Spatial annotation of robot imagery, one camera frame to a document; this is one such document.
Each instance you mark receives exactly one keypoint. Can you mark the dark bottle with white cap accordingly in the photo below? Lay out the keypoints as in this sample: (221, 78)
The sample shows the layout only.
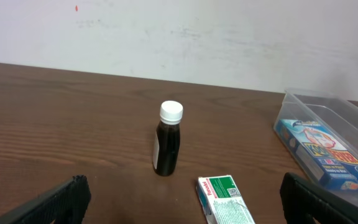
(167, 138)

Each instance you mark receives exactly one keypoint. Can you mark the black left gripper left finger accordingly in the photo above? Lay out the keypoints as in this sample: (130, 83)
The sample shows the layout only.
(64, 204)

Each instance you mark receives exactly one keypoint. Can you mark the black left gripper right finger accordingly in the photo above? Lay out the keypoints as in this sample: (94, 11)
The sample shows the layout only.
(307, 203)

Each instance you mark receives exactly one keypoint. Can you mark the blue Kool Fever box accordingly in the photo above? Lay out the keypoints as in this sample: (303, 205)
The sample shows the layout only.
(321, 155)

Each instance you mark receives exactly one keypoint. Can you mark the clear plastic container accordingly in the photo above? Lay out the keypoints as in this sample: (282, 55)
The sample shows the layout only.
(335, 114)

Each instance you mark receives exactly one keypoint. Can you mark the white and green medicine box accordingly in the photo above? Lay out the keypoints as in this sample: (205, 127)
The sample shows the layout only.
(221, 201)

